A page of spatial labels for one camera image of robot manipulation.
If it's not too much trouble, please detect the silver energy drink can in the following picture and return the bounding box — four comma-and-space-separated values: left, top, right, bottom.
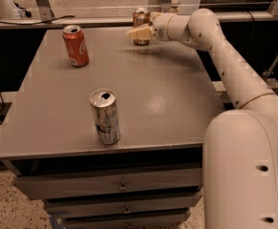
90, 89, 119, 145

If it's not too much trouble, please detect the black cable on ledge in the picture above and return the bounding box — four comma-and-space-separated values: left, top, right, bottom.
0, 14, 75, 27

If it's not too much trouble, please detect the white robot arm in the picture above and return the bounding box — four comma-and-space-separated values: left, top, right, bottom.
127, 9, 278, 229

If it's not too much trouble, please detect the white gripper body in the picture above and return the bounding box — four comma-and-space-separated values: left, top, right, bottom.
151, 12, 171, 41

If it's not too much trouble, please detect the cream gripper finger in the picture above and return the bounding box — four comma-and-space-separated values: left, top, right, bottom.
126, 24, 154, 40

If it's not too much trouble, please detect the gold orange soda can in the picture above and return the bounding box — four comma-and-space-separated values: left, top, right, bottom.
133, 8, 150, 46

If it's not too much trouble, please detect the grey drawer cabinet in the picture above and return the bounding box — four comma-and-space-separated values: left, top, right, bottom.
0, 28, 224, 229

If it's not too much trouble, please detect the red cola can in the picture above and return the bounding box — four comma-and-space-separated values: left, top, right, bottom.
62, 25, 89, 67

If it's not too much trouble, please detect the metal frame post left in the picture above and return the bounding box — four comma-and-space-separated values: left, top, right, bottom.
35, 0, 54, 22

